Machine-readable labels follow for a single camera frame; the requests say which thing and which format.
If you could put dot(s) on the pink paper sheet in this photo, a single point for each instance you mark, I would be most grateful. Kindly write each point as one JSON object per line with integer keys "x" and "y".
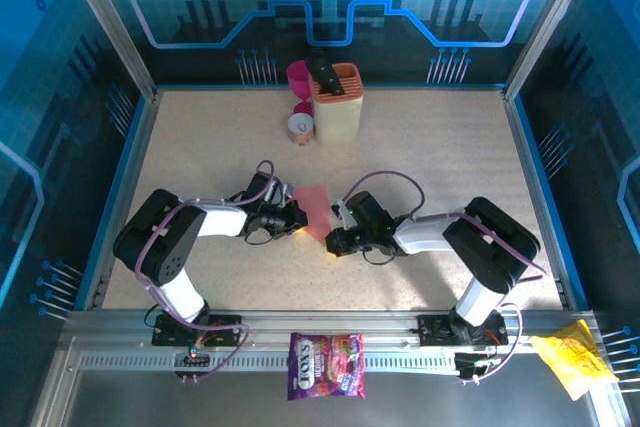
{"x": 315, "y": 207}

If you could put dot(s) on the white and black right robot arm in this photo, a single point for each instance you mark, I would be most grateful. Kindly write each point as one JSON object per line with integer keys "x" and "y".
{"x": 425, "y": 237}

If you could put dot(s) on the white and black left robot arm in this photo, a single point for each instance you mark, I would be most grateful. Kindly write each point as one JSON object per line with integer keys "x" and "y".
{"x": 220, "y": 222}

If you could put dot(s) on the copper can white lid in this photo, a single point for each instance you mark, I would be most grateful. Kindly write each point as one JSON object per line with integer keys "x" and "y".
{"x": 300, "y": 127}

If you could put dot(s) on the beige knife block orange top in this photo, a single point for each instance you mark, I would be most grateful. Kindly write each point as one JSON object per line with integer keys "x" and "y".
{"x": 340, "y": 117}

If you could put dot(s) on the magenta plastic goblet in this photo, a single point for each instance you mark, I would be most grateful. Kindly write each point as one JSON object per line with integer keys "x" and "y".
{"x": 297, "y": 79}

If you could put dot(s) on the purple Fox's candy bag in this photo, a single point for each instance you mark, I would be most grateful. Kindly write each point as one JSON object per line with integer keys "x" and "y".
{"x": 325, "y": 367}

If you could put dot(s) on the black controller board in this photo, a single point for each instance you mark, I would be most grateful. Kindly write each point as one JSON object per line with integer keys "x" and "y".
{"x": 192, "y": 359}
{"x": 472, "y": 364}

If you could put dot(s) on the yellow plastic bag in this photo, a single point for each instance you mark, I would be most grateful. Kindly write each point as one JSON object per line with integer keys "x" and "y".
{"x": 570, "y": 357}

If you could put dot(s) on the aluminium front frame rail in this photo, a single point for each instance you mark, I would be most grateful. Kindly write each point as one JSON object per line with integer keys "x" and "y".
{"x": 325, "y": 322}

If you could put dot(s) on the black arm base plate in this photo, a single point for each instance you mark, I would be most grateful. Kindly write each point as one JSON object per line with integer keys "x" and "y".
{"x": 430, "y": 332}
{"x": 230, "y": 332}

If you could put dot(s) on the aluminium side rail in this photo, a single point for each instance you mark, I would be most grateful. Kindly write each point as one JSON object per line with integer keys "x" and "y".
{"x": 131, "y": 172}
{"x": 531, "y": 172}

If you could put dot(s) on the aluminium frame post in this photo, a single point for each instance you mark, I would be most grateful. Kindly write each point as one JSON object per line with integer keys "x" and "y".
{"x": 111, "y": 22}
{"x": 549, "y": 22}

